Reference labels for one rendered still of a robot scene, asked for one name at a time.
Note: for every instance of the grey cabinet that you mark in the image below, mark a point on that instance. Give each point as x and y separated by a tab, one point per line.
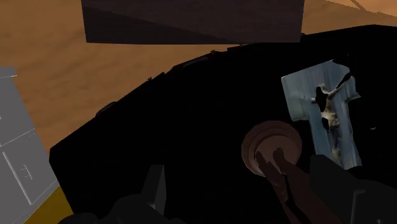
18	149

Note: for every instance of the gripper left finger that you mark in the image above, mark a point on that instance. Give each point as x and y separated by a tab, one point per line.
145	204

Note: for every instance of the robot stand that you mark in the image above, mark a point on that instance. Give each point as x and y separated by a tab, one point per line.
192	21

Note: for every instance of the black table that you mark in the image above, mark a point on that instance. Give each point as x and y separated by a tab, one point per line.
198	124

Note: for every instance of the pale blue crucifix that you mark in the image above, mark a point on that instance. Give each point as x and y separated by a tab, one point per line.
344	136

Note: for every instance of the brown figure on round base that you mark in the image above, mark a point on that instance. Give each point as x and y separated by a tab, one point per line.
266	145

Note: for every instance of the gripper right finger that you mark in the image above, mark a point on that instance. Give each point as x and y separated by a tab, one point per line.
338	189

